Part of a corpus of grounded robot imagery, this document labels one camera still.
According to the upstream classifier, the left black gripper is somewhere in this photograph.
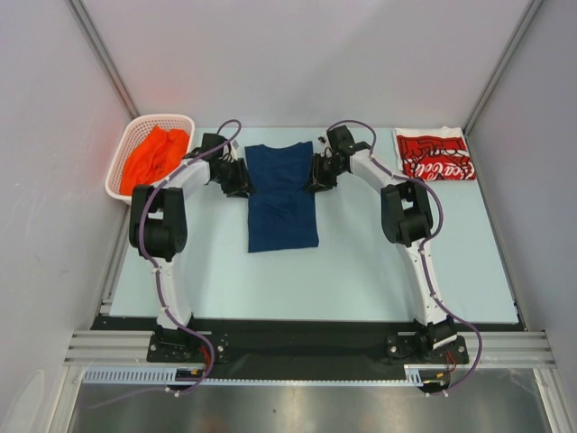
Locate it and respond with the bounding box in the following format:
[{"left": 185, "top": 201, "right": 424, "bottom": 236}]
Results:
[{"left": 212, "top": 158, "right": 256, "bottom": 198}]

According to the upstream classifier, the blue t shirt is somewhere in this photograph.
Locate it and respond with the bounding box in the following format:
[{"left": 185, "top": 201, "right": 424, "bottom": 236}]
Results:
[{"left": 245, "top": 142, "right": 319, "bottom": 253}]

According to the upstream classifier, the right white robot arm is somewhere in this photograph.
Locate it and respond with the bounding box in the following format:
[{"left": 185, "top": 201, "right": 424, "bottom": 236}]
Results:
[{"left": 304, "top": 121, "right": 457, "bottom": 362}]

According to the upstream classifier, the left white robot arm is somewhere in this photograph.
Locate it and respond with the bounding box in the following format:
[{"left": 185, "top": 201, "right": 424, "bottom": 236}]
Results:
[{"left": 129, "top": 132, "right": 254, "bottom": 363}]

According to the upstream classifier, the orange t shirt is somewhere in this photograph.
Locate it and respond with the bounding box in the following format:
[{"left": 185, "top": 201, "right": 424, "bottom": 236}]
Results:
[{"left": 119, "top": 125, "right": 190, "bottom": 196}]

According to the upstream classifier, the white plastic laundry basket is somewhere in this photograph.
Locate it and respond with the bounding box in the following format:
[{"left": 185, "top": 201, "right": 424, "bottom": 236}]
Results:
[{"left": 105, "top": 114, "right": 196, "bottom": 206}]

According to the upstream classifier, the red folded Coca-Cola t shirt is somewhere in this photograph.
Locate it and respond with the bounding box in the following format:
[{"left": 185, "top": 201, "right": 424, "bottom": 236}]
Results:
[{"left": 393, "top": 126, "right": 477, "bottom": 182}]

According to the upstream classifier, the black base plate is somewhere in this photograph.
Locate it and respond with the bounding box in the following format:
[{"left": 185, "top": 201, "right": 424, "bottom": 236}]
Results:
[{"left": 90, "top": 316, "right": 523, "bottom": 382}]

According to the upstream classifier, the left corner aluminium post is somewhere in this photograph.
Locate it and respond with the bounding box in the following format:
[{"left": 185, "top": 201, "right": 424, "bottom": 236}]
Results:
[{"left": 65, "top": 0, "right": 140, "bottom": 119}]

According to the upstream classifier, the corner aluminium post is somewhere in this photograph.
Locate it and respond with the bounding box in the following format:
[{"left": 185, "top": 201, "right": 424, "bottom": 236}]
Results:
[
  {"left": 463, "top": 0, "right": 545, "bottom": 137},
  {"left": 65, "top": 0, "right": 140, "bottom": 119}
]

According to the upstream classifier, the aluminium extrusion rail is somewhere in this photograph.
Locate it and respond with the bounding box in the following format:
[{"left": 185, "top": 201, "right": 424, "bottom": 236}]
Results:
[{"left": 64, "top": 330, "right": 556, "bottom": 369}]

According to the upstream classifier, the right corner aluminium post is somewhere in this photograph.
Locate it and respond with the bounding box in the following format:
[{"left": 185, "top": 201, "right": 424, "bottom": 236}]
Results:
[{"left": 463, "top": 0, "right": 545, "bottom": 137}]

